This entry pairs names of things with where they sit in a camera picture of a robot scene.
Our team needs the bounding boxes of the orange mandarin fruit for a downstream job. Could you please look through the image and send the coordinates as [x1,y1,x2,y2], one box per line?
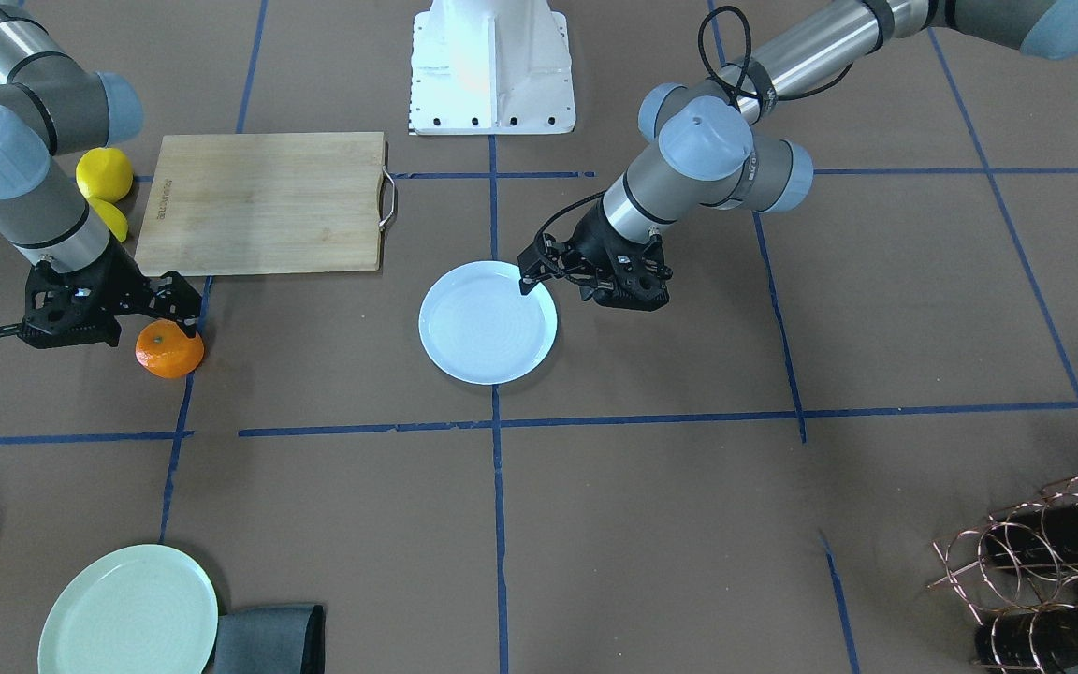
[134,319,205,379]

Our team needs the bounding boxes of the yellow lemon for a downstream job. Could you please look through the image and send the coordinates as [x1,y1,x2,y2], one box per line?
[74,148,134,204]
[86,198,132,242]

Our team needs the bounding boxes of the light blue plate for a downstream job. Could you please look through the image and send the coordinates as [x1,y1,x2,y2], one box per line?
[418,260,558,385]

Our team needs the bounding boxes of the light green plate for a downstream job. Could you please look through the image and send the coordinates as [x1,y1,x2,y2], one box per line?
[36,545,219,673]

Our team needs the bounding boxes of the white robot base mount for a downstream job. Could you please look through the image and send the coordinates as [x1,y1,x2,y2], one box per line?
[407,1,577,136]

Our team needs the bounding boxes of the copper wire bottle rack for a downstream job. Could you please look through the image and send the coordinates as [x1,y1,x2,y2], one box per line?
[931,474,1078,673]

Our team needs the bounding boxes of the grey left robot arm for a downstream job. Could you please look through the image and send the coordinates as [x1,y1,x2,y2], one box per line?
[517,1,1078,311]

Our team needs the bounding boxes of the lower yellow lemon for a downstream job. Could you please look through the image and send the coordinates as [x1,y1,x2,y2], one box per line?
[86,198,132,242]

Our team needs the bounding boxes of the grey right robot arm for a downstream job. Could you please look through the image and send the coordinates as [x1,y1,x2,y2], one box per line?
[0,1,201,348]

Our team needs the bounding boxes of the upper dark wine bottle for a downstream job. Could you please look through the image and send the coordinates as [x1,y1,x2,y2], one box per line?
[984,503,1078,573]

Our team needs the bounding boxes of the wooden cutting board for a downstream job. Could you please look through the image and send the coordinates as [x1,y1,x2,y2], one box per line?
[134,132,386,276]

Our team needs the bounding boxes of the dark wine bottle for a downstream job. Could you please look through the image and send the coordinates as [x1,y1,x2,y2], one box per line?
[984,503,1078,573]
[975,608,1078,673]

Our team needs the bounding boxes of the lower dark wine bottle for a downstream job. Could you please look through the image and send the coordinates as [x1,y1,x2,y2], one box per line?
[975,608,1078,673]

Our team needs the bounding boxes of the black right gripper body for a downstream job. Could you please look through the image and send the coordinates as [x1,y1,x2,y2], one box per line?
[19,246,158,349]

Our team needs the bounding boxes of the folded grey cloth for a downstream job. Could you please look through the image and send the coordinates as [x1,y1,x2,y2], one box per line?
[213,603,326,673]

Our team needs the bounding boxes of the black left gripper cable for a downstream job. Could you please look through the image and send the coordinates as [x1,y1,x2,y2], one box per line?
[533,4,853,281]

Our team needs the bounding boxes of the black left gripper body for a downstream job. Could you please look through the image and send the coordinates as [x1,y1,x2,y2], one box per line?
[566,203,672,312]

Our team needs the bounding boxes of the upper yellow lemon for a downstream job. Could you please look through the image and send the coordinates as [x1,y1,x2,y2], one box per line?
[74,148,134,204]

